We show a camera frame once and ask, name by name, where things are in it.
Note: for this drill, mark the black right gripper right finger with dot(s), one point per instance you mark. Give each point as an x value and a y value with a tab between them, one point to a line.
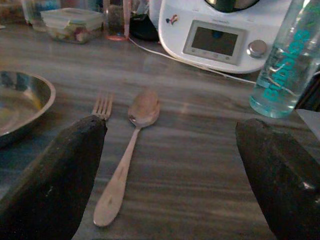
282	180

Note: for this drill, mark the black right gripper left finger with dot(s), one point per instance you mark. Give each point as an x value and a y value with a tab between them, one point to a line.
57	180

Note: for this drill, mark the round steel plate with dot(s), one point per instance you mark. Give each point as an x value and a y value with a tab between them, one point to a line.
20	107

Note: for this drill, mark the clear water bottle teal print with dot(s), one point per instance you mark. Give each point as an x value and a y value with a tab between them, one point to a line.
282	75

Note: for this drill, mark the silver metal spoon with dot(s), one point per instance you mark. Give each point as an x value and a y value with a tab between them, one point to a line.
143	110

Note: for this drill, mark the clear lidded food container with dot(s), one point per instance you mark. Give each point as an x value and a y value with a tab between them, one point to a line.
72	25

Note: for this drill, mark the black pouch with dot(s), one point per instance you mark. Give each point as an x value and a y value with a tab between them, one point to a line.
143	28

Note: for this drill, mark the white kitchen machine with display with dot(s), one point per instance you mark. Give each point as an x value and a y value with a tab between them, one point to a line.
215	15

